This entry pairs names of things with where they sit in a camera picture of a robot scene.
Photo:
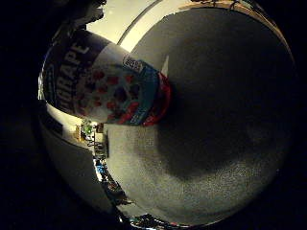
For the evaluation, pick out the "grape drink bottle blue cap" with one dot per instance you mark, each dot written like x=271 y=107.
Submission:
x=108 y=86

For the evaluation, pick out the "green potted plant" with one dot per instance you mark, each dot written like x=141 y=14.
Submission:
x=86 y=127

